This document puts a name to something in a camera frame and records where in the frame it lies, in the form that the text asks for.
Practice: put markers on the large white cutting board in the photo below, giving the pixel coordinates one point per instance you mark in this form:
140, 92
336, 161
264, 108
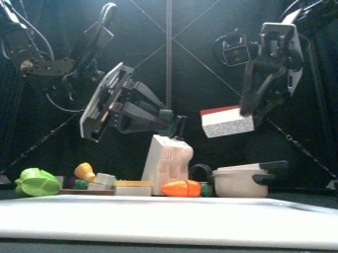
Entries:
168, 220

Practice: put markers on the white toy knife block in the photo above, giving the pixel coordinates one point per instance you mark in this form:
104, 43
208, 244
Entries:
167, 164

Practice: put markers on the toy egg sushi block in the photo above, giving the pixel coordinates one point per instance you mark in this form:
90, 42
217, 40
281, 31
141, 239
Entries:
133, 188

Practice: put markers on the yellow toy food piece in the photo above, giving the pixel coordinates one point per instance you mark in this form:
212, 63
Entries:
84, 172

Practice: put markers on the small wooden board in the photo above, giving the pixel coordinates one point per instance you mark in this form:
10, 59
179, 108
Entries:
82, 192

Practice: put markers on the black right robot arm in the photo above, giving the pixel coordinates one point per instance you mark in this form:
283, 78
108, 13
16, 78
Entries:
313, 15

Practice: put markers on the small purple toy piece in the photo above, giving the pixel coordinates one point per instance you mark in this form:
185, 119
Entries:
70, 182

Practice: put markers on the toy salmon sushi block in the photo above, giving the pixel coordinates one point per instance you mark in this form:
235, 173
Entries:
225, 122

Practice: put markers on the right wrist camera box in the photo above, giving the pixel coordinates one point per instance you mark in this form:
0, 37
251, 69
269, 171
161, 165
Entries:
236, 54

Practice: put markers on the green bell pepper toy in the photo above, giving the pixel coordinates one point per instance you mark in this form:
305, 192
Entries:
37, 183

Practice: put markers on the small green toy piece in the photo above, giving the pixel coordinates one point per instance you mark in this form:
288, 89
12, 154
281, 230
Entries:
80, 185

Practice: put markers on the white toy cube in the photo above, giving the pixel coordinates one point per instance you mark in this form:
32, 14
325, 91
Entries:
104, 180

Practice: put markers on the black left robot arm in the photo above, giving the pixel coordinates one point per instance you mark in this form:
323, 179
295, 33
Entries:
48, 67

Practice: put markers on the grey vertical frame pole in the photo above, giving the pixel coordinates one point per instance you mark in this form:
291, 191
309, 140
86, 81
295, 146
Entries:
168, 49

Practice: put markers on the orange toy carrot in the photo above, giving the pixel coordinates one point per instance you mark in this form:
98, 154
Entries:
180, 188

